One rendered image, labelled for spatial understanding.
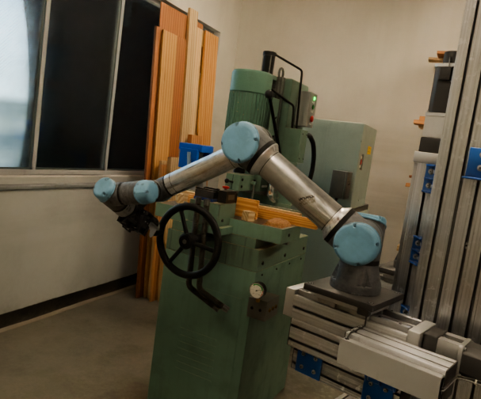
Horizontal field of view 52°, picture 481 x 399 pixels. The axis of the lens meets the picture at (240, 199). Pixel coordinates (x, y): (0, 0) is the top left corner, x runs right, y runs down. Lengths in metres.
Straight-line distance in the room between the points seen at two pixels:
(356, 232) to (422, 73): 3.17
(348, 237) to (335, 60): 3.32
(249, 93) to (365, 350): 1.15
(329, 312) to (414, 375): 0.33
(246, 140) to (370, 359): 0.66
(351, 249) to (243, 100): 0.95
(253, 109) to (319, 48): 2.59
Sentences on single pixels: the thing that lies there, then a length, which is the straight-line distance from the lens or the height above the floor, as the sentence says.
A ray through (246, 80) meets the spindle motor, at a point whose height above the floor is 1.46.
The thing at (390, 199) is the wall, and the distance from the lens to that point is 4.32.
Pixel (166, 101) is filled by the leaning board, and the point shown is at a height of 1.42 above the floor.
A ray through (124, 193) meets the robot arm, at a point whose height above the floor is 1.00.
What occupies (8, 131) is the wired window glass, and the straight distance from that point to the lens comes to 2.90.
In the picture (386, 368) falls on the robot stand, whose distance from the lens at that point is 1.33.
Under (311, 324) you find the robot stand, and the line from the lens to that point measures 1.55.
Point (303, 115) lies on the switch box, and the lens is 2.31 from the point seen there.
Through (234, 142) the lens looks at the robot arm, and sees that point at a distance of 1.36.
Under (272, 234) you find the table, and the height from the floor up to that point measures 0.87.
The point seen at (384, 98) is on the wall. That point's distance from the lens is 4.37.
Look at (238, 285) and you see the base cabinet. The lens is 1.98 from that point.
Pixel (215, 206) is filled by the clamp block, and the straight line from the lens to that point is 1.88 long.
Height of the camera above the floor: 1.20
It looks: 6 degrees down
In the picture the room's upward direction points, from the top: 8 degrees clockwise
